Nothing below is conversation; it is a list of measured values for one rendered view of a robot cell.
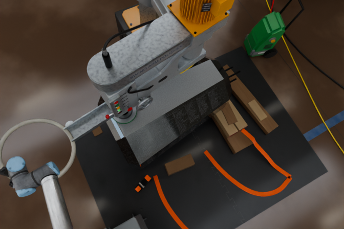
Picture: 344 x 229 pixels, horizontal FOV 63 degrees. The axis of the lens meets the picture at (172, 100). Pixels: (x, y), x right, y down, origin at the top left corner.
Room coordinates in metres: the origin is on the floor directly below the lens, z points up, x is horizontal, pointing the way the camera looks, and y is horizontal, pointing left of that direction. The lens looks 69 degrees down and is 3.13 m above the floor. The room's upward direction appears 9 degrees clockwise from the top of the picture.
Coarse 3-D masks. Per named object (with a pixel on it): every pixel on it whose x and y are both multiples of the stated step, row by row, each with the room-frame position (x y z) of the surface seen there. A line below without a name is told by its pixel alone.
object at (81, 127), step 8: (104, 104) 0.67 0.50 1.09; (88, 112) 0.58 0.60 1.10; (96, 112) 0.60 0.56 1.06; (104, 112) 0.61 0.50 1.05; (80, 120) 0.52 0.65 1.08; (88, 120) 0.53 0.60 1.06; (96, 120) 0.54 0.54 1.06; (104, 120) 0.54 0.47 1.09; (64, 128) 0.43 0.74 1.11; (72, 128) 0.45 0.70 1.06; (80, 128) 0.46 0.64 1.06; (88, 128) 0.47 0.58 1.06; (80, 136) 0.39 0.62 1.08
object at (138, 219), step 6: (138, 216) -0.10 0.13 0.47; (126, 222) -0.14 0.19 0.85; (132, 222) -0.13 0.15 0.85; (138, 222) -0.13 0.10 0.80; (144, 222) -0.16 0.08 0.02; (114, 228) -0.19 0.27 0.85; (120, 228) -0.18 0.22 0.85; (126, 228) -0.18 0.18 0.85; (132, 228) -0.17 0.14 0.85; (138, 228) -0.16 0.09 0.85; (144, 228) -0.19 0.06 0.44
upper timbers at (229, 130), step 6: (234, 108) 1.15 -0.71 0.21; (216, 114) 1.04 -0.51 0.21; (222, 114) 1.05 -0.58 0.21; (234, 114) 1.08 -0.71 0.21; (240, 114) 1.09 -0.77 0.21; (222, 120) 0.99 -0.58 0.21; (240, 120) 1.02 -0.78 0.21; (222, 126) 0.93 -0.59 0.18; (228, 126) 0.93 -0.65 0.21; (234, 126) 0.94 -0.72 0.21; (240, 126) 0.95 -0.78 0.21; (246, 126) 0.97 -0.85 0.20; (228, 132) 0.86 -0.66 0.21; (234, 132) 0.87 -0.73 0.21
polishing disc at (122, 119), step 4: (128, 112) 0.70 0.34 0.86; (132, 112) 0.71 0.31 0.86; (120, 116) 0.66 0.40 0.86; (124, 116) 0.67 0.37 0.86; (128, 116) 0.67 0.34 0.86; (132, 116) 0.68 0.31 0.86; (116, 120) 0.62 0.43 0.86; (120, 120) 0.63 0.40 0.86; (124, 120) 0.63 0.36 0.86; (128, 120) 0.64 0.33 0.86
